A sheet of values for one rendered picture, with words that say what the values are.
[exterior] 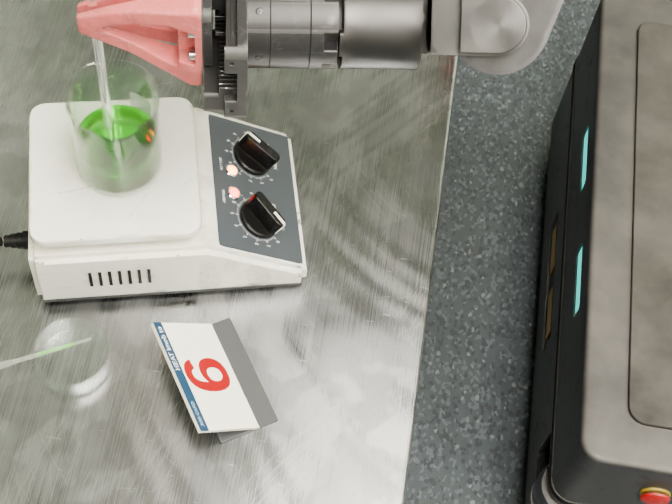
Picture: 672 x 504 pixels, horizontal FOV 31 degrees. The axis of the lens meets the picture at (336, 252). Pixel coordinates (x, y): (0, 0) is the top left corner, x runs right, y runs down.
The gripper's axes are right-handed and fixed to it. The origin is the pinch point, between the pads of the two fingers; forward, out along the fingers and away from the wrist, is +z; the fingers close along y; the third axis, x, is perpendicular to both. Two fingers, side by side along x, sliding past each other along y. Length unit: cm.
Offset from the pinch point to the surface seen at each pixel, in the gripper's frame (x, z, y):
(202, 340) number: 24.3, -6.2, 9.7
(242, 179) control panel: 20.6, -9.2, -1.9
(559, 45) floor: 102, -64, -81
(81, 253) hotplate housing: 18.9, 2.2, 5.4
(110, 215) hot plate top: 17.1, 0.1, 3.4
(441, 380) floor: 101, -39, -20
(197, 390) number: 22.5, -5.9, 14.4
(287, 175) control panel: 22.7, -12.7, -3.6
